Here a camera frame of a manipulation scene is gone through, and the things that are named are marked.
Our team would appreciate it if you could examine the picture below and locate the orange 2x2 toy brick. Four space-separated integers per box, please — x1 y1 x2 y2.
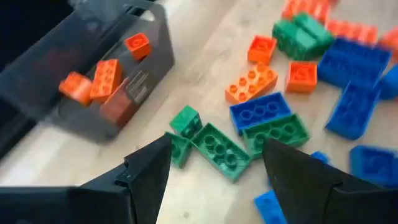
124 32 152 60
247 34 277 65
285 60 318 93

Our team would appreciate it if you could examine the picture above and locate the translucent grey plastic bin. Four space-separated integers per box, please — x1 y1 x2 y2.
0 0 175 144

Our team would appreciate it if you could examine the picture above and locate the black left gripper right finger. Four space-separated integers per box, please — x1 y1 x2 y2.
262 138 385 224

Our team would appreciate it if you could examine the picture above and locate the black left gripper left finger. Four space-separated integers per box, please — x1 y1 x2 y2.
79 134 174 224

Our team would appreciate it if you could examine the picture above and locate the green 2x2 toy brick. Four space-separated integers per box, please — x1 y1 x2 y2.
164 132 193 169
169 105 203 139

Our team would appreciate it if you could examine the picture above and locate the blue 2x4 toy brick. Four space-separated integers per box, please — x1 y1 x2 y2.
325 79 382 141
317 49 386 90
326 37 392 72
229 91 293 135

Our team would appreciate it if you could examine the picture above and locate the orange 2x4 toy brick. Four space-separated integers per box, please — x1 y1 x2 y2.
281 0 332 24
377 26 398 62
90 58 124 103
224 62 279 105
326 19 379 44

